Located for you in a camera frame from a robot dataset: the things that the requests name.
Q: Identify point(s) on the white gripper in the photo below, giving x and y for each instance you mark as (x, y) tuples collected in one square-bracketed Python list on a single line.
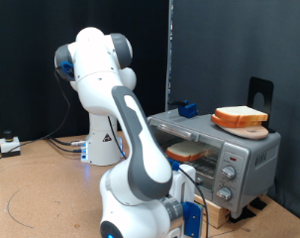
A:
[(185, 185)]

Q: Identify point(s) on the silver oven knob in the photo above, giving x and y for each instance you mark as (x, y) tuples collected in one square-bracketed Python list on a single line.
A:
[(228, 173), (224, 194)]

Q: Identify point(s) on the white bread slice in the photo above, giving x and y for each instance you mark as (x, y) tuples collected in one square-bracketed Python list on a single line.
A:
[(242, 113), (185, 150), (223, 123)]

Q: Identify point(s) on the blue spatula grip block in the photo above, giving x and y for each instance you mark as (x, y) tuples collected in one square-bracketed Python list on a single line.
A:
[(188, 110)]

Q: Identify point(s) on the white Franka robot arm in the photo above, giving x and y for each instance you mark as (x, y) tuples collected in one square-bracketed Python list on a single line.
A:
[(136, 158)]

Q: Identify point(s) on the metal oven rack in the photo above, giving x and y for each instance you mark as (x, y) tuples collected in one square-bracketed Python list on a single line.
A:
[(205, 168)]

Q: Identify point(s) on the silver toaster oven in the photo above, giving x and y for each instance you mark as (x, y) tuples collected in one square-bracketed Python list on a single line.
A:
[(255, 185)]

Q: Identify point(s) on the slotted wooden block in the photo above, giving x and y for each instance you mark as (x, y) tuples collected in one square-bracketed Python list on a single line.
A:
[(219, 214)]

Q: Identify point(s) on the black foam pad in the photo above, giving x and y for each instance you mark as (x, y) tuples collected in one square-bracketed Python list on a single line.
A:
[(259, 204), (245, 214)]

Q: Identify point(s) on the round wooden cutting board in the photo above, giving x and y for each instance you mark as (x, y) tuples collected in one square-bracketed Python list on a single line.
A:
[(251, 134)]

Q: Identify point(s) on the black metal bookend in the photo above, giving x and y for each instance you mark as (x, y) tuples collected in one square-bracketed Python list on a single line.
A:
[(253, 86)]

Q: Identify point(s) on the vertical metal pole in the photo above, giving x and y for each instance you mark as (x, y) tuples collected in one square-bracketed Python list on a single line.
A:
[(169, 49)]

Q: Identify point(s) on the white emergency stop box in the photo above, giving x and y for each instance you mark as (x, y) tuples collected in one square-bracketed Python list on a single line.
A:
[(11, 147)]

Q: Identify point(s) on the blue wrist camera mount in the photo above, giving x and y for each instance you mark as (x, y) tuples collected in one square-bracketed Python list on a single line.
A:
[(174, 164)]

